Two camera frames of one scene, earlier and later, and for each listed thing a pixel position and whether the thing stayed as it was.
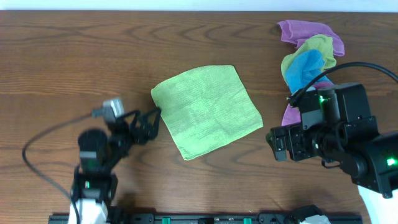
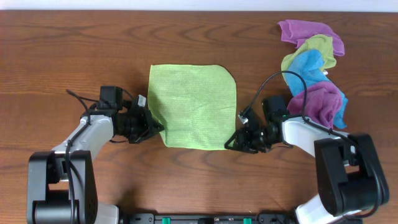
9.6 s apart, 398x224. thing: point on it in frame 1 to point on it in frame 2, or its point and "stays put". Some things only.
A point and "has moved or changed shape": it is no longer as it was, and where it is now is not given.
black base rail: x=222 y=218 stays put
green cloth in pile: x=323 y=43 stays put
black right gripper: x=292 y=142 to x=249 y=139
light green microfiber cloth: x=205 y=109 has moved or changed shape
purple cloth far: x=298 y=32 stays put
